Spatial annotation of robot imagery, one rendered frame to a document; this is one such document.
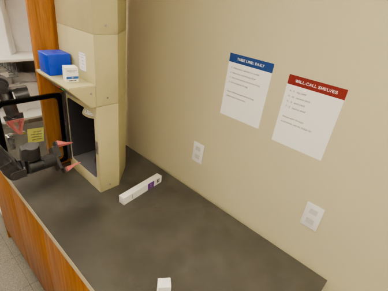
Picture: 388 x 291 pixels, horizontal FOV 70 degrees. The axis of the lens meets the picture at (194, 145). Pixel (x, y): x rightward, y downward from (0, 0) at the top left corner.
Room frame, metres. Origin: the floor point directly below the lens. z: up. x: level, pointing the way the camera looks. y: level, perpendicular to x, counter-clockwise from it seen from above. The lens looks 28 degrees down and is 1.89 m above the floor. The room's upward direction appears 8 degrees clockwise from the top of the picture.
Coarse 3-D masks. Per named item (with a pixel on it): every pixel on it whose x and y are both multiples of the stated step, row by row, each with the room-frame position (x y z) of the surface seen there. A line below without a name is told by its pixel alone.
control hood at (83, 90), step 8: (40, 72) 1.21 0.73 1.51; (56, 80) 1.12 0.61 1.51; (64, 80) 1.14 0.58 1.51; (80, 80) 1.17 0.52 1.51; (64, 88) 1.08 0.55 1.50; (72, 88) 1.06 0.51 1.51; (80, 88) 1.08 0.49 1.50; (88, 88) 1.11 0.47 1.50; (80, 96) 1.08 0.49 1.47; (88, 96) 1.10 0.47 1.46; (88, 104) 1.10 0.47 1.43
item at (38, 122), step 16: (0, 112) 1.09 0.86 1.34; (16, 112) 1.14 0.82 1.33; (32, 112) 1.20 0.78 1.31; (48, 112) 1.26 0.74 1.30; (16, 128) 1.13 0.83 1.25; (32, 128) 1.19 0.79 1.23; (48, 128) 1.25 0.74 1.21; (0, 144) 1.07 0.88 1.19; (16, 144) 1.12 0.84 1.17; (48, 144) 1.24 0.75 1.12
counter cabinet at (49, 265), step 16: (0, 176) 1.39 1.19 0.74; (0, 192) 1.47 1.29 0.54; (16, 208) 1.25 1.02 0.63; (16, 224) 1.31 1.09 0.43; (32, 224) 1.08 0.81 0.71; (16, 240) 1.39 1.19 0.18; (32, 240) 1.12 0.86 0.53; (48, 240) 0.94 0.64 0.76; (32, 256) 1.17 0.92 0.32; (48, 256) 0.97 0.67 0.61; (48, 272) 1.00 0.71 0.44; (64, 272) 0.85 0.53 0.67; (48, 288) 1.04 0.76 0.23; (64, 288) 0.87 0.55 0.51; (80, 288) 0.75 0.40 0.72
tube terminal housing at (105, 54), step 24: (72, 48) 1.25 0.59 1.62; (96, 48) 1.14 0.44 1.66; (120, 48) 1.27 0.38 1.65; (96, 72) 1.14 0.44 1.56; (120, 72) 1.27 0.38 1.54; (96, 96) 1.13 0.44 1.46; (120, 96) 1.27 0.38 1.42; (96, 120) 1.13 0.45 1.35; (120, 120) 1.26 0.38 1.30; (120, 144) 1.26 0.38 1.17; (96, 168) 1.15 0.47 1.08; (120, 168) 1.26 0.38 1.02
